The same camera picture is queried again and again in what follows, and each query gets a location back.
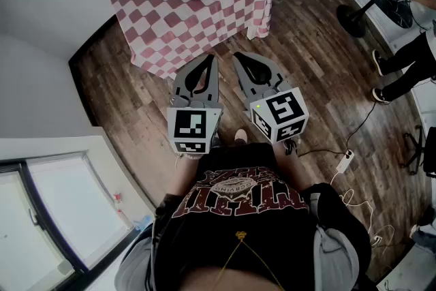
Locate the person's left forearm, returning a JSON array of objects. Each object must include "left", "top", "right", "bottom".
[{"left": 165, "top": 153, "right": 205, "bottom": 204}]

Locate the gold necklace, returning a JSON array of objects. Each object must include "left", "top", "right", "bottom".
[{"left": 216, "top": 230, "right": 285, "bottom": 291}]

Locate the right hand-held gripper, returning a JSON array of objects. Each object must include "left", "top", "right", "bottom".
[{"left": 233, "top": 51, "right": 310, "bottom": 144}]

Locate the gray shoulder strap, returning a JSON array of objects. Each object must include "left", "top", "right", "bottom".
[
  {"left": 311, "top": 192, "right": 362, "bottom": 291},
  {"left": 114, "top": 233, "right": 156, "bottom": 291}
]

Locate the person's black printed T-shirt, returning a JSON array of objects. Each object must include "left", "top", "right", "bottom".
[{"left": 149, "top": 142, "right": 372, "bottom": 291}]

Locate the black framed window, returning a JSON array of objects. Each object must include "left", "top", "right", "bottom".
[{"left": 0, "top": 150, "right": 139, "bottom": 291}]

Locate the black star chair base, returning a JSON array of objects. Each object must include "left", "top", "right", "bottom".
[{"left": 401, "top": 125, "right": 436, "bottom": 179}]

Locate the white power strip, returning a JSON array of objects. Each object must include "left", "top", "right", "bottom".
[{"left": 335, "top": 150, "right": 356, "bottom": 172}]

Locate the red white checkered tablecloth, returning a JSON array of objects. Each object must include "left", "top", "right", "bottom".
[{"left": 107, "top": 0, "right": 275, "bottom": 80}]

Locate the white bracelet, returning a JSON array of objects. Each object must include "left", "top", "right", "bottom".
[{"left": 174, "top": 151, "right": 205, "bottom": 162}]

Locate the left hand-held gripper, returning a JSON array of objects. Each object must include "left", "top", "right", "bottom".
[{"left": 166, "top": 54, "right": 224, "bottom": 155}]

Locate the person's right forearm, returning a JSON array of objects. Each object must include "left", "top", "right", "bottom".
[{"left": 272, "top": 141, "right": 316, "bottom": 192}]

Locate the black floor cable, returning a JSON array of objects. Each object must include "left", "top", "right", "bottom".
[{"left": 295, "top": 101, "right": 377, "bottom": 158}]

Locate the white floor cable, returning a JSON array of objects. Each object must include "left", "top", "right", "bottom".
[{"left": 328, "top": 169, "right": 398, "bottom": 251}]

